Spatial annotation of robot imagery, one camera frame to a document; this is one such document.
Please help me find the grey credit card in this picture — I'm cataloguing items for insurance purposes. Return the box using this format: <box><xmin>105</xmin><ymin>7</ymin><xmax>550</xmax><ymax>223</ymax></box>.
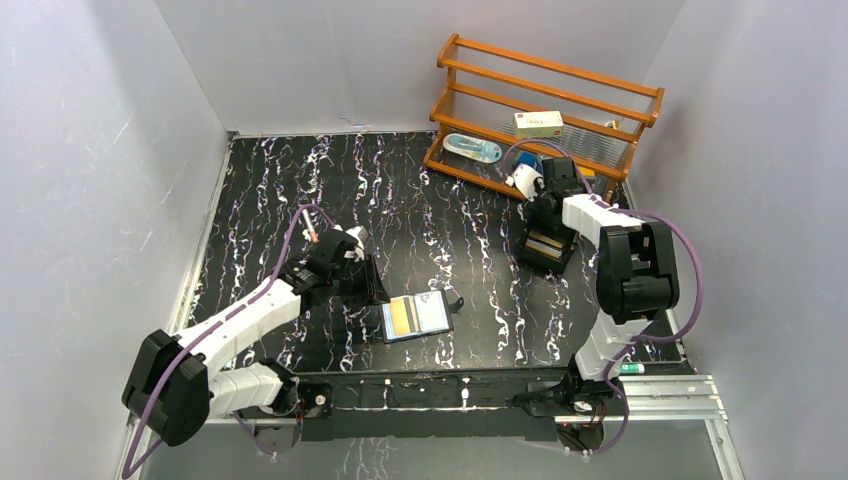
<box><xmin>413</xmin><ymin>291</ymin><xmax>450</xmax><ymax>334</ymax></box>

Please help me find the white cardboard box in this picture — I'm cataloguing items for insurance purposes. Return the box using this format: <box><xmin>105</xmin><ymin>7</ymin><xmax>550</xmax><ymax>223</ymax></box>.
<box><xmin>513</xmin><ymin>111</ymin><xmax>564</xmax><ymax>139</ymax></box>

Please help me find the small blue cube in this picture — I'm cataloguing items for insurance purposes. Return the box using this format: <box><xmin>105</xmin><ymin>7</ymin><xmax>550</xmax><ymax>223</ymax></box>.
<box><xmin>516</xmin><ymin>151</ymin><xmax>538</xmax><ymax>170</ymax></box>

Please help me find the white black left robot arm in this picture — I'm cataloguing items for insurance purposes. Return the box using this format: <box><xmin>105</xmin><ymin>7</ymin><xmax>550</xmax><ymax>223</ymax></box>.
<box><xmin>121</xmin><ymin>226</ymin><xmax>389</xmax><ymax>447</ymax></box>

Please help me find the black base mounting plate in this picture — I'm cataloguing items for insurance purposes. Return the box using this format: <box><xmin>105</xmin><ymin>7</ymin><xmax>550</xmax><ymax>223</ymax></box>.
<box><xmin>235</xmin><ymin>367</ymin><xmax>627</xmax><ymax>444</ymax></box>

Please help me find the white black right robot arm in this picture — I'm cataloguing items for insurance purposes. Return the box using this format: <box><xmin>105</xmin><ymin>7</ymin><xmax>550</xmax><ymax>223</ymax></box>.
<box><xmin>515</xmin><ymin>157</ymin><xmax>679</xmax><ymax>414</ymax></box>

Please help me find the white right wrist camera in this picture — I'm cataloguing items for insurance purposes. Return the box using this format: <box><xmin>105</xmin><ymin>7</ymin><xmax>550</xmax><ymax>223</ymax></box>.
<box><xmin>505</xmin><ymin>163</ymin><xmax>544</xmax><ymax>201</ymax></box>

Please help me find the aluminium frame rail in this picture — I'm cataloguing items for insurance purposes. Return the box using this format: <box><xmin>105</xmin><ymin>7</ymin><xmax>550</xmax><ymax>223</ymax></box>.
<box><xmin>121</xmin><ymin>365</ymin><xmax>726</xmax><ymax>440</ymax></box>

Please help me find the green white marker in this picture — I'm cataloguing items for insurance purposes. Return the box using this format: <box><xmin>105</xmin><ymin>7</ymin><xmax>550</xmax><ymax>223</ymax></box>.
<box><xmin>619</xmin><ymin>362</ymin><xmax>646</xmax><ymax>375</ymax></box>

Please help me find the black tray with cards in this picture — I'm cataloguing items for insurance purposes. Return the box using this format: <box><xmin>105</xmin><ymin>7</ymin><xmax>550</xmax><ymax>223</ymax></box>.
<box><xmin>513</xmin><ymin>222</ymin><xmax>577</xmax><ymax>275</ymax></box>

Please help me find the small pen on table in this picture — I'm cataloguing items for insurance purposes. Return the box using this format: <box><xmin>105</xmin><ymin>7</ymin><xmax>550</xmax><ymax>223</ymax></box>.
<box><xmin>302</xmin><ymin>210</ymin><xmax>318</xmax><ymax>243</ymax></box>

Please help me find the black leather card holder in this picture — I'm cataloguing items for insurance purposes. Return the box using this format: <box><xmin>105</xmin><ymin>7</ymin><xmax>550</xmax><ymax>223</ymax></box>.
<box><xmin>379</xmin><ymin>290</ymin><xmax>465</xmax><ymax>344</ymax></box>

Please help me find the white blue packaged item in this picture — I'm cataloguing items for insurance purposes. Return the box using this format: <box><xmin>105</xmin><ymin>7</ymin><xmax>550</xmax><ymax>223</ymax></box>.
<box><xmin>442</xmin><ymin>133</ymin><xmax>503</xmax><ymax>164</ymax></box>

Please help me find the orange wooden shelf rack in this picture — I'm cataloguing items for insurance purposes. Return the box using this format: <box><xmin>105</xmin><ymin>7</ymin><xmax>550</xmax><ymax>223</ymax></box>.
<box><xmin>423</xmin><ymin>33</ymin><xmax>665</xmax><ymax>200</ymax></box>

